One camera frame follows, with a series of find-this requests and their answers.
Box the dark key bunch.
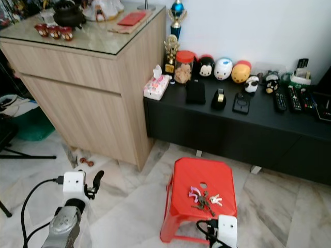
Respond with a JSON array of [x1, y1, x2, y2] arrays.
[[189, 183, 216, 216]]

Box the green bin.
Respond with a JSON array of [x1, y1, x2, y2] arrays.
[[13, 106, 55, 142]]

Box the red plastic stool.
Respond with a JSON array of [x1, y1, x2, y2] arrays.
[[159, 157, 237, 243]]

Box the light wooden cabinet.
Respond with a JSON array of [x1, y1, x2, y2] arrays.
[[0, 5, 167, 171]]

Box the pink tissue box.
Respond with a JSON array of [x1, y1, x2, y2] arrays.
[[143, 65, 172, 101]]

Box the white papers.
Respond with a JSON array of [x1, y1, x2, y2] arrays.
[[0, 95, 39, 118]]

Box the black box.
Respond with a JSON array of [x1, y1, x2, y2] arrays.
[[186, 80, 206, 105]]

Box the black low console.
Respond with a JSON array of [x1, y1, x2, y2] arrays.
[[143, 77, 331, 185]]

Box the red-lidded snack jar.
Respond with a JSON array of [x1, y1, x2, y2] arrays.
[[174, 50, 195, 84]]

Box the black tape dispenser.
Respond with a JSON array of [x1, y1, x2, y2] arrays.
[[211, 88, 227, 111]]

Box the small gold trophy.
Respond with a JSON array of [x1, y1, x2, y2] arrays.
[[164, 35, 179, 74]]

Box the small red cup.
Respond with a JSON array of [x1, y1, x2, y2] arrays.
[[35, 23, 49, 37], [48, 25, 61, 39], [59, 27, 74, 42]]

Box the red envelope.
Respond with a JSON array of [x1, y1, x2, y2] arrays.
[[117, 11, 148, 26]]

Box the white round plush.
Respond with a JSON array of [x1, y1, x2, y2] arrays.
[[214, 57, 233, 81]]

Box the black iron teapot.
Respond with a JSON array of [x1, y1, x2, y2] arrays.
[[53, 0, 86, 29]]

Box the white figurine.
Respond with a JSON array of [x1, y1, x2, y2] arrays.
[[83, 0, 125, 22]]

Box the yellow bear plush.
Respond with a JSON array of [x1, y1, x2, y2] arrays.
[[231, 60, 252, 84]]

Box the small panda plush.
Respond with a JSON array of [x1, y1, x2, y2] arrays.
[[245, 75, 260, 94]]

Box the blue gold trophy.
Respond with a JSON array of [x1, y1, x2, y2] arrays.
[[168, 0, 187, 40]]

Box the black remote control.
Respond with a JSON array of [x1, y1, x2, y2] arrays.
[[273, 91, 288, 113], [287, 86, 304, 113], [300, 88, 319, 112]]

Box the small black white plush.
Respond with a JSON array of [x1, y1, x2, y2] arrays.
[[264, 71, 281, 94]]

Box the white desk holder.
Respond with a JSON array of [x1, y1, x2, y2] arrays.
[[291, 58, 312, 86]]

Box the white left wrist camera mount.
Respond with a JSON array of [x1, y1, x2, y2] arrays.
[[63, 170, 86, 201]]

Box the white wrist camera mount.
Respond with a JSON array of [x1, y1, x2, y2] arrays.
[[63, 170, 86, 201], [217, 215, 238, 248]]

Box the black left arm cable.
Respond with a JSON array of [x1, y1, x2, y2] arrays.
[[21, 177, 65, 248]]

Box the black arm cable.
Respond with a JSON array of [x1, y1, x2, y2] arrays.
[[21, 177, 65, 248], [197, 219, 220, 248]]

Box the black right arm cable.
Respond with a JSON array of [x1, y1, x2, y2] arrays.
[[197, 219, 220, 248]]

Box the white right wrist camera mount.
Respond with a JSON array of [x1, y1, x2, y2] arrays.
[[217, 215, 238, 248]]

